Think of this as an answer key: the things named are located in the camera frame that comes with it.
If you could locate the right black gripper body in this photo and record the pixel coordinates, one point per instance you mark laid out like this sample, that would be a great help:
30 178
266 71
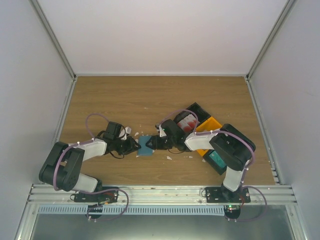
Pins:
163 145

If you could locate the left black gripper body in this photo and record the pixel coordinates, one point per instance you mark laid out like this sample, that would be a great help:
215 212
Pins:
122 147

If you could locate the red white credit card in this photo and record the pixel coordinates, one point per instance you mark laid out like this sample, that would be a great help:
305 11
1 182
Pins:
188 123

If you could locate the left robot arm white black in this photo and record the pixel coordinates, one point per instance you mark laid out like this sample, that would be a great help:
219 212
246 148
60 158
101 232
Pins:
62 167

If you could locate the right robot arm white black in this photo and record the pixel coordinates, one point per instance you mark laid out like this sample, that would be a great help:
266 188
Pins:
233 147

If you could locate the black card tray far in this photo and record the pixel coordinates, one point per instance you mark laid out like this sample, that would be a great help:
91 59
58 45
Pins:
201 113

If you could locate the black card tray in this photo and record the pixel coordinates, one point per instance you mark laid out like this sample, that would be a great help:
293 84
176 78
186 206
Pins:
201 113
210 162

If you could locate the orange card tray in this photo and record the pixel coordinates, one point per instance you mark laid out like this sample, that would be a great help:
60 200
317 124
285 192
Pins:
210 124

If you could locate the black card tray near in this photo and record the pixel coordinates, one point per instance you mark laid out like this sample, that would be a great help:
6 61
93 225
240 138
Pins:
210 162

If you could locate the teal credit card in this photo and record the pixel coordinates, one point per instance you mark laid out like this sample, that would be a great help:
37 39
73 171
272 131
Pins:
217 160

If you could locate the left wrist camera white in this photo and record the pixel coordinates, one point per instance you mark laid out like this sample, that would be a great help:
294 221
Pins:
125 133

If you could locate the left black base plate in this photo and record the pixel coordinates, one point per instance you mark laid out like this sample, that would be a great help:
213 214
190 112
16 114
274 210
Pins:
109 195

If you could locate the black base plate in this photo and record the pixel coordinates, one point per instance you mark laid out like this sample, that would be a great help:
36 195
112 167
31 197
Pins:
109 195
214 194

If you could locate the slotted grey cable duct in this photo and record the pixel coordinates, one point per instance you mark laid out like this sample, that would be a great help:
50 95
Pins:
198 210

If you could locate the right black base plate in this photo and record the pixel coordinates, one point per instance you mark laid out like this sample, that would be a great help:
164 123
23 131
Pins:
214 194

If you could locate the aluminium front rail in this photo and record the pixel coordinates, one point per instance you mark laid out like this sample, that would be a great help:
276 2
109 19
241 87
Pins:
193 195

